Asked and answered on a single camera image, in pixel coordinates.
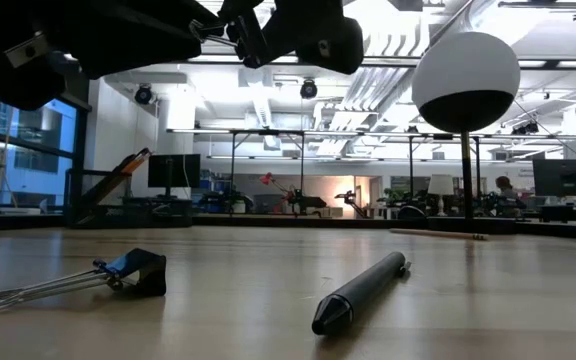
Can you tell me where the natural wood pencil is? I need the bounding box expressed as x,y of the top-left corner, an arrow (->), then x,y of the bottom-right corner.
390,228 -> 489,242

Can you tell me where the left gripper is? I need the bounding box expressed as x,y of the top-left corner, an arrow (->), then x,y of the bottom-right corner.
52,0 -> 365,80

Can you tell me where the black ceiling spotlight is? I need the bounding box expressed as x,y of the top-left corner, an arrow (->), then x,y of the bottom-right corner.
299,78 -> 319,101
133,83 -> 155,106

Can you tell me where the black monitor on stand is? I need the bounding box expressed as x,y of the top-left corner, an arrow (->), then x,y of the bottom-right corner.
532,158 -> 576,198
147,153 -> 202,199

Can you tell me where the black metal rig frame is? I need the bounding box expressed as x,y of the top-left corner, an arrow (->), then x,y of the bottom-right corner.
227,128 -> 307,214

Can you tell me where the white shade table lamp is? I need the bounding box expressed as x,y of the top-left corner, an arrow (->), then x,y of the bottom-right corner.
426,173 -> 456,217

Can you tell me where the dark framed window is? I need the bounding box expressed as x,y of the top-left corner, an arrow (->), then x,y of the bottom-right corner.
0,87 -> 89,216

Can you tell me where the red desk lamp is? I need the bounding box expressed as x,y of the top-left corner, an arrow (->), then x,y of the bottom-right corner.
259,171 -> 292,201

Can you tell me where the black aluminium table frame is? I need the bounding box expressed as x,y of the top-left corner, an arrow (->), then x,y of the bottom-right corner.
0,213 -> 576,242

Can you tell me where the person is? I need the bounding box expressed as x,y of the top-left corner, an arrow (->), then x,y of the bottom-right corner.
494,174 -> 528,211

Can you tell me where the black pen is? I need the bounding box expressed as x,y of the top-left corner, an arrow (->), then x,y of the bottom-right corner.
83,157 -> 142,224
80,159 -> 139,221
74,164 -> 134,227
311,251 -> 412,337

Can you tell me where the black mesh desk organizer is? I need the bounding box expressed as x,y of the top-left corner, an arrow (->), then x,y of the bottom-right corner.
65,168 -> 194,230

